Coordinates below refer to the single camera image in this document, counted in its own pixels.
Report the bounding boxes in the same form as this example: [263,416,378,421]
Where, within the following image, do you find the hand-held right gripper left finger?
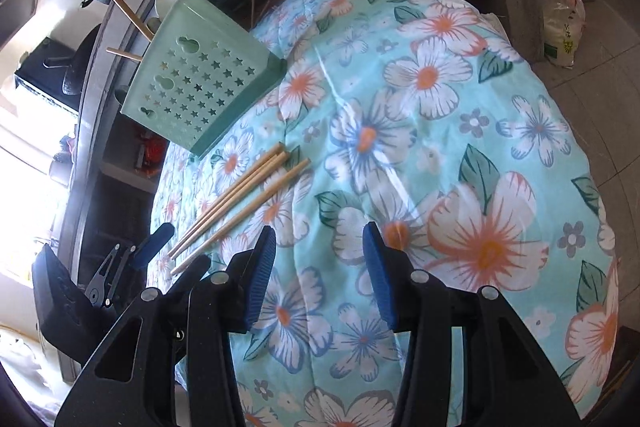
[55,226,277,427]

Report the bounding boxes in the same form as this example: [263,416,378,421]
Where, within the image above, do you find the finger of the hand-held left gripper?
[84,223,176,310]
[167,255,213,299]

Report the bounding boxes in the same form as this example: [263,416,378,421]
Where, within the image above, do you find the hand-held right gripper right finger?
[362,222,582,427]

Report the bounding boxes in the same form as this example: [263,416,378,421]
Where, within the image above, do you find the green plastic utensil basket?
[119,0,288,158]

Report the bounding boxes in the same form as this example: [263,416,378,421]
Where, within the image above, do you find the white rice spoon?
[154,0,193,20]

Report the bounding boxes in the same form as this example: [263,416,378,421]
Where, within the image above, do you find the red packet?
[134,127,167,178]

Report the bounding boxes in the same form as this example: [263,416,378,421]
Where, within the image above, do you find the floral blue blanket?
[150,0,623,427]

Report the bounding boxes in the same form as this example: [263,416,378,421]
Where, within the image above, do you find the black appliance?
[14,24,101,114]

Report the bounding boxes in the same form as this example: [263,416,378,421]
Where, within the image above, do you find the thin wooden sticks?
[250,0,273,25]

